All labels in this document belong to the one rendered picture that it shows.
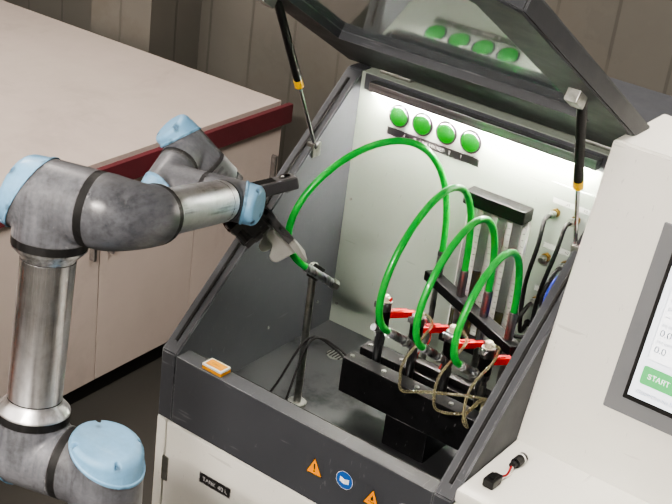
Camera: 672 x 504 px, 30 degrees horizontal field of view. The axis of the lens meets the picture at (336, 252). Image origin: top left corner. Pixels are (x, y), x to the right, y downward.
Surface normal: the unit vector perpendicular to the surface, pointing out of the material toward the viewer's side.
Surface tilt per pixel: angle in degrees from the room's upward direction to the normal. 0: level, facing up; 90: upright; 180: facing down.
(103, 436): 7
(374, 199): 90
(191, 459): 90
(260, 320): 90
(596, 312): 76
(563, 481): 0
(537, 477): 0
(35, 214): 83
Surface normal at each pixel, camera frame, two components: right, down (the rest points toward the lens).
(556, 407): -0.55, 0.07
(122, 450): 0.24, -0.85
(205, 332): 0.80, 0.35
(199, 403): -0.59, 0.29
